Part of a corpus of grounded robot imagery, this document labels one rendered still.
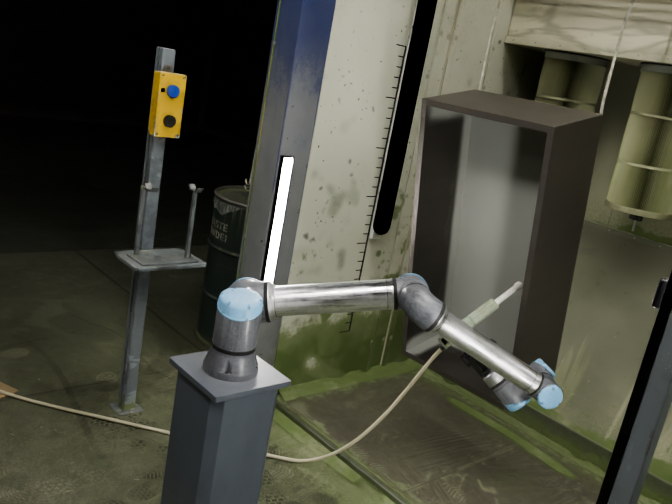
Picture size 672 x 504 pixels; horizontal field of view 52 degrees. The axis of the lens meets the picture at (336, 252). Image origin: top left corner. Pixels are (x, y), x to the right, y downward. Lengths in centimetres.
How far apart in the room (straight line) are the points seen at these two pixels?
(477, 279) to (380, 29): 125
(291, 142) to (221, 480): 148
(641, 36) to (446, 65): 93
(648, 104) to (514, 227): 99
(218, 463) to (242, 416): 17
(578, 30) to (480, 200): 113
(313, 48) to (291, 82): 18
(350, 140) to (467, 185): 60
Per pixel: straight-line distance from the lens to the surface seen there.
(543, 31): 400
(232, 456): 246
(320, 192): 331
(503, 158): 310
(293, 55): 307
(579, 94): 398
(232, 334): 232
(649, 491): 369
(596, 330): 394
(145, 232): 309
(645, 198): 373
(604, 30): 383
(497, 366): 248
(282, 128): 309
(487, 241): 324
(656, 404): 173
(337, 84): 324
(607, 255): 413
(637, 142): 373
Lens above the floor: 171
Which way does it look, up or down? 15 degrees down
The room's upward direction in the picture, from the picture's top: 11 degrees clockwise
